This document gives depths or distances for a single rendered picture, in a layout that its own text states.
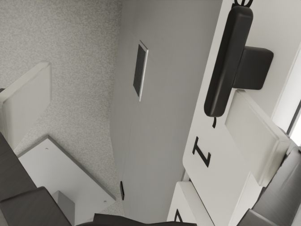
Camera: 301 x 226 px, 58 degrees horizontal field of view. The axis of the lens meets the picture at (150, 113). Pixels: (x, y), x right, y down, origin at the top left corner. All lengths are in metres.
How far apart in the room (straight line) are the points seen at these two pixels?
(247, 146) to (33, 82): 0.13
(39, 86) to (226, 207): 0.17
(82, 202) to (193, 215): 1.16
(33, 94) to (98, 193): 1.27
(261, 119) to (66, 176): 1.22
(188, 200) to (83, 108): 0.92
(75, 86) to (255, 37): 0.98
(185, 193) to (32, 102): 0.22
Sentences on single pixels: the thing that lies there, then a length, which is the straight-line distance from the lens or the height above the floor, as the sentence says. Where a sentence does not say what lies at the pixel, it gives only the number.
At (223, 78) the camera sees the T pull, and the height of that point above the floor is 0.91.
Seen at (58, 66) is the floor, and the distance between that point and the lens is 1.12.
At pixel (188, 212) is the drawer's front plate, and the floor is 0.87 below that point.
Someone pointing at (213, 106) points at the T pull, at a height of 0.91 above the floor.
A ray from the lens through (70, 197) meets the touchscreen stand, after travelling 1.42.
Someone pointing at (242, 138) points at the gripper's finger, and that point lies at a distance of 0.18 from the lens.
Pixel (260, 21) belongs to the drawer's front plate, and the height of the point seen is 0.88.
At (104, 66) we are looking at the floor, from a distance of 1.12.
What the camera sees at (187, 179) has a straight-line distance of 0.36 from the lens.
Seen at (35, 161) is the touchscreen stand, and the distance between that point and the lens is 1.30.
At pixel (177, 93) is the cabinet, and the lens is 0.40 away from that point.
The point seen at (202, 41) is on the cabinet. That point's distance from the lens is 0.34.
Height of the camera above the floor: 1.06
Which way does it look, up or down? 59 degrees down
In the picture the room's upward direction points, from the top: 154 degrees clockwise
